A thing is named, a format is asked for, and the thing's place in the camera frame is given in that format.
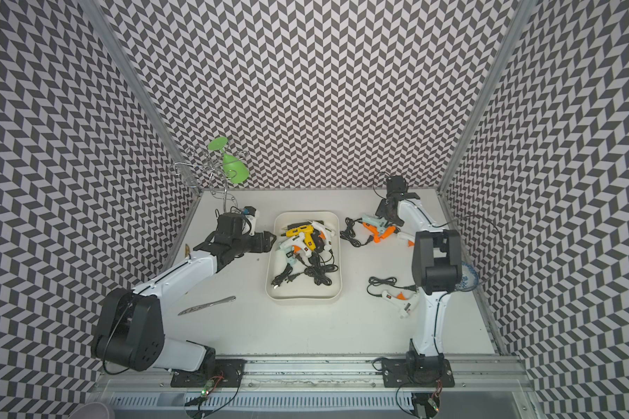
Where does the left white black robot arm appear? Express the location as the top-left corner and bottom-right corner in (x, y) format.
(91, 206), (276, 372)

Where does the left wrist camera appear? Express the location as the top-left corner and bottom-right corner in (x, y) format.
(241, 206), (257, 220)

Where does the small white glue gun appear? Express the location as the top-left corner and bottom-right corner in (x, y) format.
(310, 220), (335, 251)

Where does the cream plastic storage box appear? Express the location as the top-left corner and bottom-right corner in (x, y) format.
(266, 211), (342, 305)

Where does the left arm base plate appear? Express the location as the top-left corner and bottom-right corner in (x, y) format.
(171, 358), (246, 389)

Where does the blue patterned ceramic bowl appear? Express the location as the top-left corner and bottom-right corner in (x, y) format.
(456, 262), (480, 293)

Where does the mint glue gun at back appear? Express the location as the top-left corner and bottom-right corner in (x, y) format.
(361, 215), (392, 234)

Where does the yellow glue gun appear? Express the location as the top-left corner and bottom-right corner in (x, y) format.
(284, 223), (316, 251)

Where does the orange glue gun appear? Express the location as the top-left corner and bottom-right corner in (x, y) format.
(363, 223), (397, 243)

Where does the mint green glue gun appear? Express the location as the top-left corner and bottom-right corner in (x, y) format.
(278, 245), (301, 267)

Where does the aluminium rail frame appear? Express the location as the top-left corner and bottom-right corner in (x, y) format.
(89, 354), (545, 418)

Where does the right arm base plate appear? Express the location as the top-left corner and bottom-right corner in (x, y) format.
(375, 357), (455, 389)

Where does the silver metal knife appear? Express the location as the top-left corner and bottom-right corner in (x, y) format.
(178, 296), (237, 316)

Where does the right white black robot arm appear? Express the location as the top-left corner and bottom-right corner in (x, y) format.
(376, 176), (462, 369)

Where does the green plastic cup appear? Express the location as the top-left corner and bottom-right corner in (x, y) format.
(207, 136), (250, 184)

